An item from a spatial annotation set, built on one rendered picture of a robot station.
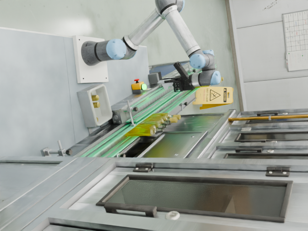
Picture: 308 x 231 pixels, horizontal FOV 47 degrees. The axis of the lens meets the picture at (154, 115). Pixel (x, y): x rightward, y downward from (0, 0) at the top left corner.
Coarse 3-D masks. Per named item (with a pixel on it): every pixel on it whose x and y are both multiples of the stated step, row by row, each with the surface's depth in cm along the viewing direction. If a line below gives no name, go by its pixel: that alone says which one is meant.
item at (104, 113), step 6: (102, 84) 214; (90, 90) 204; (96, 90) 219; (102, 90) 218; (90, 96) 203; (102, 96) 219; (90, 102) 204; (102, 102) 221; (108, 102) 219; (96, 108) 219; (102, 108) 222; (108, 108) 220; (96, 114) 219; (102, 114) 223; (108, 114) 222; (96, 120) 207; (102, 120) 216; (108, 120) 218
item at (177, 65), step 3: (177, 63) 200; (180, 63) 202; (174, 66) 200; (177, 66) 199; (180, 66) 200; (177, 69) 200; (180, 69) 199; (183, 69) 201; (180, 72) 200; (183, 72) 199; (186, 72) 202; (183, 75) 199; (186, 75) 200; (183, 78) 200; (186, 78) 199
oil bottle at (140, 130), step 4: (136, 128) 221; (140, 128) 220; (144, 128) 218; (148, 128) 217; (152, 128) 216; (128, 132) 225; (132, 132) 223; (136, 132) 222; (140, 132) 221; (144, 132) 219; (148, 132) 218; (152, 132) 217
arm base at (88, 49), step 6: (84, 42) 210; (90, 42) 209; (96, 42) 209; (84, 48) 207; (90, 48) 206; (84, 54) 207; (90, 54) 206; (96, 54) 205; (84, 60) 209; (90, 60) 210; (96, 60) 209
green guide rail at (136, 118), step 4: (200, 72) 342; (172, 92) 283; (176, 92) 279; (164, 96) 273; (168, 96) 270; (160, 100) 264; (164, 100) 260; (152, 104) 255; (156, 104) 253; (160, 104) 253; (148, 108) 248; (152, 108) 245; (140, 112) 241; (144, 112) 239; (148, 112) 238; (136, 116) 234; (140, 116) 231; (128, 120) 228; (136, 120) 224
